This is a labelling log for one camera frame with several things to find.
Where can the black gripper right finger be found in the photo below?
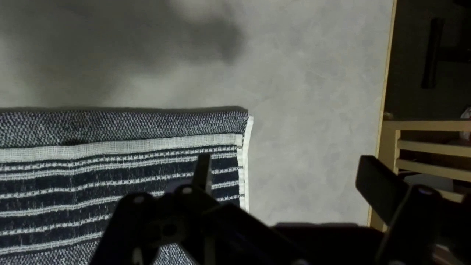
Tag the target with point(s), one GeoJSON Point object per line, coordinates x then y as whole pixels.
{"type": "Point", "coordinates": [417, 221]}

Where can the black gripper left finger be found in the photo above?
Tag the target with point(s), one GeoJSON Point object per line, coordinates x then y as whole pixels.
{"type": "Point", "coordinates": [196, 225]}

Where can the blue striped towel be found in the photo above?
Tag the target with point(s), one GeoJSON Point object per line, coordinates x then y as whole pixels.
{"type": "Point", "coordinates": [98, 171]}

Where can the wooden chair with slatted backrest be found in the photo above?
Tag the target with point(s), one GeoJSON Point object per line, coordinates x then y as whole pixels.
{"type": "Point", "coordinates": [432, 147]}

